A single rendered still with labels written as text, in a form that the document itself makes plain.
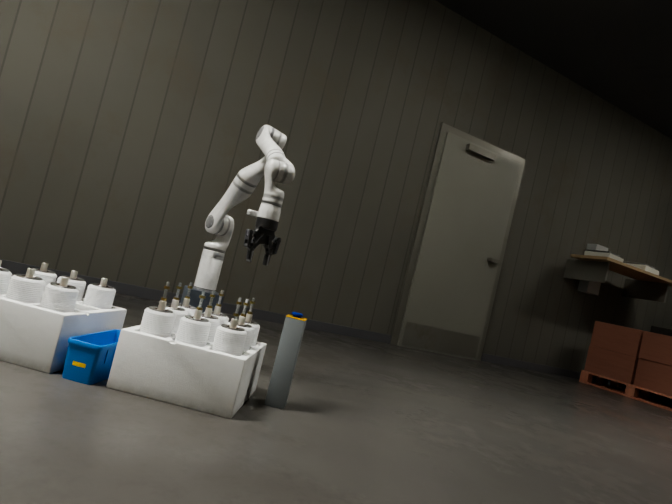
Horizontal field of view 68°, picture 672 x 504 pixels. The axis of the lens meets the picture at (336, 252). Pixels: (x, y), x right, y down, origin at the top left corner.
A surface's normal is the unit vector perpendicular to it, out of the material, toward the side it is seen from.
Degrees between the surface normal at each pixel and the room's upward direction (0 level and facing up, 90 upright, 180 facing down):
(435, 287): 90
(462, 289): 90
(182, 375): 90
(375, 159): 90
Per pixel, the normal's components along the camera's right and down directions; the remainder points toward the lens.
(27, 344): -0.07, -0.07
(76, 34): 0.44, 0.06
